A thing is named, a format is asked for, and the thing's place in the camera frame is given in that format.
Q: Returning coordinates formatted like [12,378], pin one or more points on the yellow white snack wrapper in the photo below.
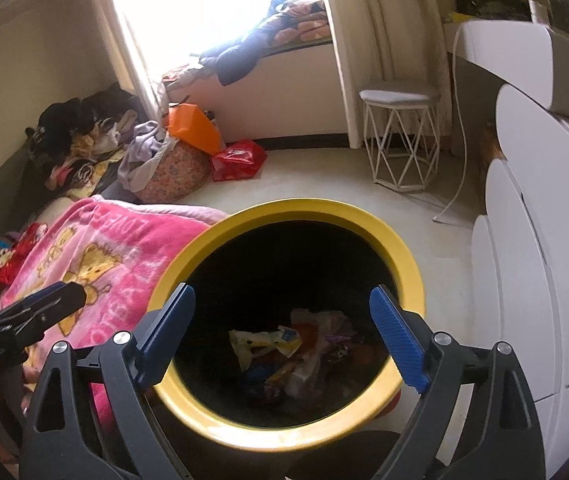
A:
[264,342]

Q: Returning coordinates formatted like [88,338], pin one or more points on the grey-green headboard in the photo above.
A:
[4,185]

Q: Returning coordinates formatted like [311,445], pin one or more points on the black clothing heap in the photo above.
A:
[64,115]

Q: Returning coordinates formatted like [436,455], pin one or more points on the black bag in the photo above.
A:
[489,2]

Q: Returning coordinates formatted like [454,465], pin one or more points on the orange bag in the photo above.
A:
[194,127]

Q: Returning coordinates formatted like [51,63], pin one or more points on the orange patterned quilt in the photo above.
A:
[299,22]

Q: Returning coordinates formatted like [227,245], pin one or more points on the floral fabric bag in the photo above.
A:
[174,172]

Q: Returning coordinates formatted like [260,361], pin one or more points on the white window seat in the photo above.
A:
[284,95]

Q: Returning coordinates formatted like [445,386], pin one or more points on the white plastic wrapper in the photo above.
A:
[309,360]

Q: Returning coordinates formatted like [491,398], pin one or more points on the red plastic bag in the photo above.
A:
[239,160]

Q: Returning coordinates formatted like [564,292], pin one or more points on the dark-framed window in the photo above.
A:
[214,5]

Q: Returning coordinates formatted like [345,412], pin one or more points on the red printed cloth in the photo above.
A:
[19,255]

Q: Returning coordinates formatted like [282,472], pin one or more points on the white drawer cabinet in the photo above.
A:
[529,260]

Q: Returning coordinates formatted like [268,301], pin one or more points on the sheer white curtain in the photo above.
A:
[129,35]

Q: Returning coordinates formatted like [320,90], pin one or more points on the pink printed blanket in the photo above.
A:
[114,240]

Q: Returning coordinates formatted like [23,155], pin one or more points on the cream curtain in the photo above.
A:
[379,25]

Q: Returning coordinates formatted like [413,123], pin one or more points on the blue white snack wrapper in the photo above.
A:
[259,377]

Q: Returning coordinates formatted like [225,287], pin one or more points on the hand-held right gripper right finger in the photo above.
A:
[399,345]

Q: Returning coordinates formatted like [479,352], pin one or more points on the dark blue jacket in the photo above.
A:
[234,57]

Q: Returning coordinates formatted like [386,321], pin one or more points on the yellow-rimmed black bin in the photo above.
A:
[284,210]

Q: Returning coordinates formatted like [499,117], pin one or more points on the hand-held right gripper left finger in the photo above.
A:
[164,340]

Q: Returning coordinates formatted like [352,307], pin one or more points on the grey white garment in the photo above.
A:
[139,155]

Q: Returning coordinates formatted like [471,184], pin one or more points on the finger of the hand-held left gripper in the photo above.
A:
[54,305]

